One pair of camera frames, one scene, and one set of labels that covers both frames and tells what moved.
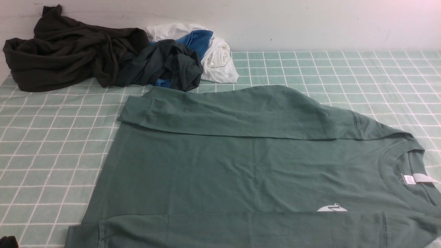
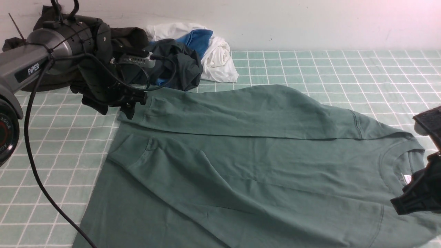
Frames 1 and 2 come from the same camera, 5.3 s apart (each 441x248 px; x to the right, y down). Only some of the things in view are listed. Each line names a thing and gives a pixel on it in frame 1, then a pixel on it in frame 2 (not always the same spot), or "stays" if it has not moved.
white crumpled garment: (217, 64) stays
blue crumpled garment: (198, 40) stays
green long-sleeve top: (255, 167) stays
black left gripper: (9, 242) → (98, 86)
